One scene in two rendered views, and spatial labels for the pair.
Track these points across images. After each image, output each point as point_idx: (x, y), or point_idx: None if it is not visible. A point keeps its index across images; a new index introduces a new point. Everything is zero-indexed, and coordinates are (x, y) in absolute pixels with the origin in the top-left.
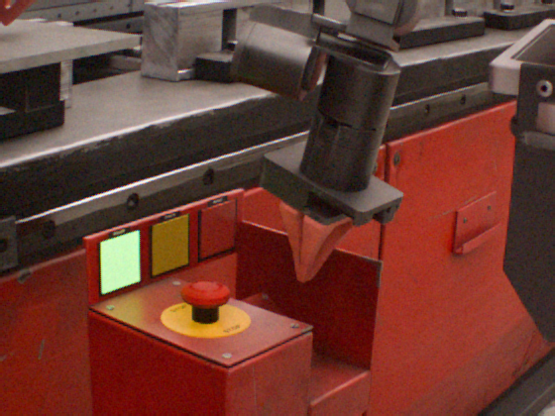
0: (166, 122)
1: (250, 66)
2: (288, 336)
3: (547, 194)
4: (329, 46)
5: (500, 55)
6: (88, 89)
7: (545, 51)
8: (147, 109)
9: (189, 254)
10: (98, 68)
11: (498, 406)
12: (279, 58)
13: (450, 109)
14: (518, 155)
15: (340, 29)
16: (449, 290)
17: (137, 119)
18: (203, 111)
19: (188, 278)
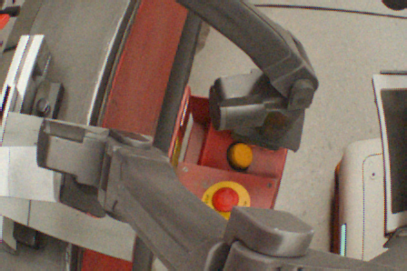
0: (112, 46)
1: (230, 129)
2: (272, 197)
3: (398, 238)
4: (272, 104)
5: (387, 210)
6: (44, 21)
7: (395, 173)
8: (92, 35)
9: (180, 143)
10: None
11: None
12: (248, 123)
13: None
14: (392, 238)
15: (279, 100)
16: None
17: (96, 55)
18: (123, 17)
19: (130, 67)
